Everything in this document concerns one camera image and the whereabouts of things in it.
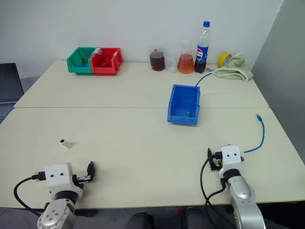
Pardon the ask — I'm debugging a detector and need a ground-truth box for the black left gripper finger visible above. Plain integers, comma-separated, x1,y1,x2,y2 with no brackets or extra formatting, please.
86,161,96,183

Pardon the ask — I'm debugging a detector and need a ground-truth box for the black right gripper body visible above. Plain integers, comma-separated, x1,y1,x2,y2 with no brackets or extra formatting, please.
212,151,224,171

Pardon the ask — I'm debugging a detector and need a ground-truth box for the blue cable loop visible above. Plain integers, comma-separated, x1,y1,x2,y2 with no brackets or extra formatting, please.
243,114,266,154

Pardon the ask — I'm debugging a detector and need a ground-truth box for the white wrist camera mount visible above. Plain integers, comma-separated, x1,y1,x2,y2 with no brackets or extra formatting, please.
219,145,243,177
44,164,83,195

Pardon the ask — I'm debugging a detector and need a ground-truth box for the red plastic bin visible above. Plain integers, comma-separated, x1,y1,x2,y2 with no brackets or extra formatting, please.
90,47,123,75

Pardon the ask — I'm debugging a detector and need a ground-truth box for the Pepsi cola bottle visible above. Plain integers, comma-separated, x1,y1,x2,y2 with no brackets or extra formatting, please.
193,20,211,74

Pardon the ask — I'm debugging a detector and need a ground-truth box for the pale green towel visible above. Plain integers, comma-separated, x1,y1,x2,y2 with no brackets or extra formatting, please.
213,53,254,83

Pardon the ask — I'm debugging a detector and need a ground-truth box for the grey partition panel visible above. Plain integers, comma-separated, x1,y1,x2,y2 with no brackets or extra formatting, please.
251,0,305,166

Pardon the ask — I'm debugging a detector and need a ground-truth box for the small red item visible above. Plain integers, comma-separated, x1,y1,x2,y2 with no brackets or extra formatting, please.
100,55,114,68

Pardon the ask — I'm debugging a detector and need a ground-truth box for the small grey adapter block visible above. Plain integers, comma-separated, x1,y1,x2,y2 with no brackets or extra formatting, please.
59,138,73,149

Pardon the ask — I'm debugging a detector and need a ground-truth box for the dark laptop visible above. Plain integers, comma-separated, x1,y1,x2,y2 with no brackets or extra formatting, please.
0,62,25,125

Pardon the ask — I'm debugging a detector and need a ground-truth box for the thin blue cable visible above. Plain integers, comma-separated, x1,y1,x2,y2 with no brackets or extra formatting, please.
189,72,213,116

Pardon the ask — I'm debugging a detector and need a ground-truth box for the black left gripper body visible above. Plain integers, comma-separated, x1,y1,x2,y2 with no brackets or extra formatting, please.
71,174,92,189

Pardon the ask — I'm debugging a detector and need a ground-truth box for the flask with orange liquid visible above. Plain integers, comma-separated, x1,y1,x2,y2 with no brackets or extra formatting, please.
176,39,195,74

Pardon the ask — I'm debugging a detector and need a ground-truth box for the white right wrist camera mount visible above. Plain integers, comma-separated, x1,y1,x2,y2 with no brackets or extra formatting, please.
219,145,243,177

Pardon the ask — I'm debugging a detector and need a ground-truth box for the yellow tape roll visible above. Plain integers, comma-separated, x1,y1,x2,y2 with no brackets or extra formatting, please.
217,51,233,69

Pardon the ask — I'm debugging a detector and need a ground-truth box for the green plastic bin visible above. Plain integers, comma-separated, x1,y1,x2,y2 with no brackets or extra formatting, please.
66,46,97,74

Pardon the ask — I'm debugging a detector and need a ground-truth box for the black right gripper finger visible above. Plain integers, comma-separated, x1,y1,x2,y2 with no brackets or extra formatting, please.
207,147,216,172

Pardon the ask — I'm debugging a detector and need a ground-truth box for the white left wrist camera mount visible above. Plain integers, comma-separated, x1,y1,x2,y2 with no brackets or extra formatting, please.
44,164,83,195

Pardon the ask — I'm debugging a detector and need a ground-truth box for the blue plastic bin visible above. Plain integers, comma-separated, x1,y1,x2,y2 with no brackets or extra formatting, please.
167,83,201,126

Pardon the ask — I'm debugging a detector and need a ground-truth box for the beaker with dark liquid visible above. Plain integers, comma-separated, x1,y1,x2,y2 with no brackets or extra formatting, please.
148,46,166,72

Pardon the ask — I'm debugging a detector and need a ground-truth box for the small clear empty beaker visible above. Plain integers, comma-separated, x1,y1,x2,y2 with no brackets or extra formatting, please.
164,55,178,74

